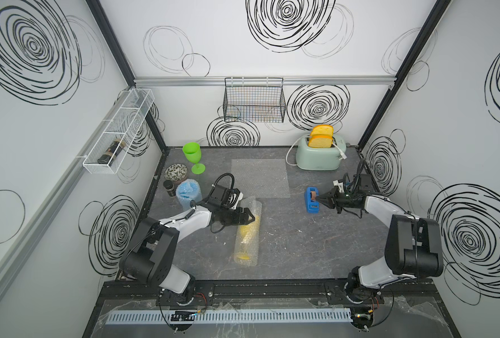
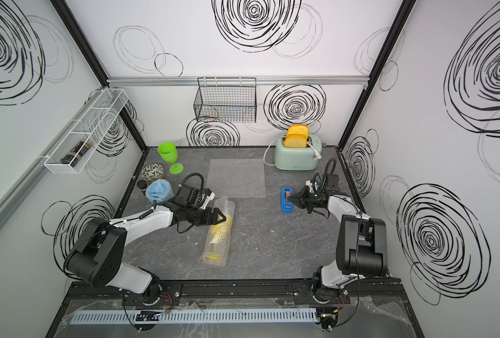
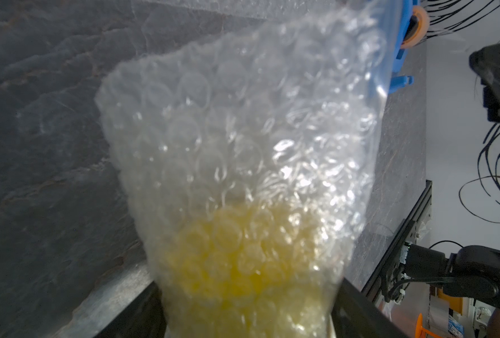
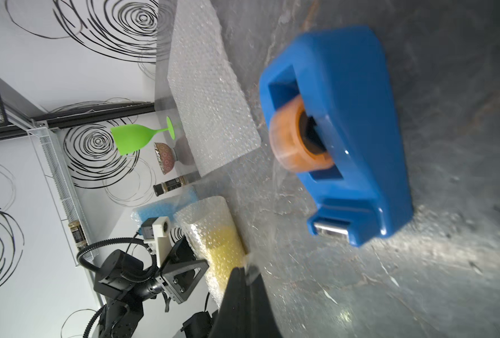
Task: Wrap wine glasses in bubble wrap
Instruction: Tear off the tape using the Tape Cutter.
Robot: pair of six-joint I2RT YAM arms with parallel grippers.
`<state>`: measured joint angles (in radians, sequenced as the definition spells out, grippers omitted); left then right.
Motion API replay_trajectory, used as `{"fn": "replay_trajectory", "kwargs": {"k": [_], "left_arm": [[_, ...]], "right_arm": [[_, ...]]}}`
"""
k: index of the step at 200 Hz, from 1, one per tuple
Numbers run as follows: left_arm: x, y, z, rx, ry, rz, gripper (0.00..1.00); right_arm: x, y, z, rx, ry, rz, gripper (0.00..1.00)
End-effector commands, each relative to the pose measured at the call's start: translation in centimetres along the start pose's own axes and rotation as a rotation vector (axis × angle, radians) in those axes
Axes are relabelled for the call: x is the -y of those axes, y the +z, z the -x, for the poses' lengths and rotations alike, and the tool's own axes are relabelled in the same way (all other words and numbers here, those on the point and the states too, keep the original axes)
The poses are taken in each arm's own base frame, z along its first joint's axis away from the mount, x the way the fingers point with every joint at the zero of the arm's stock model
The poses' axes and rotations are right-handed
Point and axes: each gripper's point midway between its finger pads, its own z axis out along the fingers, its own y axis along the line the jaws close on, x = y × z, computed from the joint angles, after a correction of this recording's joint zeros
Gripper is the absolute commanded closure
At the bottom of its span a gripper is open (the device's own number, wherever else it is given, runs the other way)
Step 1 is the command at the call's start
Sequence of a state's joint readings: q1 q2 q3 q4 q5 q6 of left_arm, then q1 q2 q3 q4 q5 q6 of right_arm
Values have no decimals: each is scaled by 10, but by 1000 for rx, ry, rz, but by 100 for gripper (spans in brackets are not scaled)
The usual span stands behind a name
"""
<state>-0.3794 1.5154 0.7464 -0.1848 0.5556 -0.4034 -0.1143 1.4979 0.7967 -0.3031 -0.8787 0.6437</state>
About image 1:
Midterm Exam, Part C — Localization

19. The bubble wrap sheet stack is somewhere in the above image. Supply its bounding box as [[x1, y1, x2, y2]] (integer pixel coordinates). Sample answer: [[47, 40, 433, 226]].
[[231, 159, 290, 199]]

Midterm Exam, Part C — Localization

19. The front toast slice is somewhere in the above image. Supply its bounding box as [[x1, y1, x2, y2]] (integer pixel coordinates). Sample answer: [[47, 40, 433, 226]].
[[308, 135, 334, 149]]

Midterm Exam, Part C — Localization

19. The blue tape dispenser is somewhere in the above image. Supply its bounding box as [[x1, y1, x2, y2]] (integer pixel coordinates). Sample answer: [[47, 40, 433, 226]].
[[304, 187, 320, 214]]

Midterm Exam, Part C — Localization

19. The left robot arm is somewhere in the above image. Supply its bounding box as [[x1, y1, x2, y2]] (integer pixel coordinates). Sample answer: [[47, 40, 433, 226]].
[[119, 184, 255, 294]]

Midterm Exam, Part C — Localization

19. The yellow plastic wine glass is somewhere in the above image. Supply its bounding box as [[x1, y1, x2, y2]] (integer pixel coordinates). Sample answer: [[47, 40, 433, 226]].
[[234, 216, 261, 266]]

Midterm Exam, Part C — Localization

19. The mint green toaster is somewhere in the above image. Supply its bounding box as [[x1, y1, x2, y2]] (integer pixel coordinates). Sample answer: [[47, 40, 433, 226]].
[[296, 135, 347, 171]]

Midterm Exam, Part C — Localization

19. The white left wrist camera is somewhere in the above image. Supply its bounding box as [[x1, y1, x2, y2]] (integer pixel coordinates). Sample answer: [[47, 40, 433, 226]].
[[228, 190, 244, 209]]

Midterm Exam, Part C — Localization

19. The white wire shelf basket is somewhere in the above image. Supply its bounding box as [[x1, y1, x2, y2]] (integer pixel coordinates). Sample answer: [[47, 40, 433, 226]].
[[83, 88, 154, 175]]

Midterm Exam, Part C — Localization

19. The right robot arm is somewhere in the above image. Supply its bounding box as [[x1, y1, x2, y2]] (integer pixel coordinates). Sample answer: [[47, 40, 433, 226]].
[[312, 175, 444, 295]]

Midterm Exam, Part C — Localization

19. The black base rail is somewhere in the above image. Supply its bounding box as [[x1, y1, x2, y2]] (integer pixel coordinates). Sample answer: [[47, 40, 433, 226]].
[[97, 278, 437, 306]]

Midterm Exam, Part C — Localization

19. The dark spice bottle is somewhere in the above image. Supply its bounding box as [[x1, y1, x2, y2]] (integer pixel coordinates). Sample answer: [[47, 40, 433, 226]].
[[163, 180, 176, 197]]

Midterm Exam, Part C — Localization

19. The black wire basket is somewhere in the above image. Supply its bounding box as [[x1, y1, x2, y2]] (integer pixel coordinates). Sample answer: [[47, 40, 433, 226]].
[[223, 77, 286, 123]]

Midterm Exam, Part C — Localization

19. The patterned small bowl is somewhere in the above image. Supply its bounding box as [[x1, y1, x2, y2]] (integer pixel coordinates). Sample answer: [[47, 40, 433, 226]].
[[164, 163, 189, 185]]

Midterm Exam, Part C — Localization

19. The back toast slice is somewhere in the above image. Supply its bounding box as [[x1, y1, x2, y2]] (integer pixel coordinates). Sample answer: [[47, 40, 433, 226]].
[[310, 125, 334, 137]]

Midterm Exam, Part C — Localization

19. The white slotted cable duct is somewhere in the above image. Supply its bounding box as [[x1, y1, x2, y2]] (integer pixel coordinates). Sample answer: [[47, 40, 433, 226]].
[[106, 308, 353, 325]]

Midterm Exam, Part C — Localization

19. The green plastic wine glass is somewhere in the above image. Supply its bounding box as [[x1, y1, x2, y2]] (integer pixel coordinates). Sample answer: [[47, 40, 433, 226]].
[[182, 142, 206, 175]]

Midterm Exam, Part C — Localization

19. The white toaster cable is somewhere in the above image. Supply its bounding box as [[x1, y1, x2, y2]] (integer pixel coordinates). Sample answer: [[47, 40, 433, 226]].
[[285, 136, 308, 167]]

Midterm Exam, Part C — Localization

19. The toast slice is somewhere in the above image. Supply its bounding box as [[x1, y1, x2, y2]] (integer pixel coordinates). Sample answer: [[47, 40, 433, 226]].
[[310, 125, 334, 137], [308, 135, 334, 149]]

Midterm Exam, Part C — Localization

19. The dark bottle in shelf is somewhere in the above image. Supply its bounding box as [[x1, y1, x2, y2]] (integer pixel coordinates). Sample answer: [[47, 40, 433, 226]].
[[97, 139, 125, 166]]

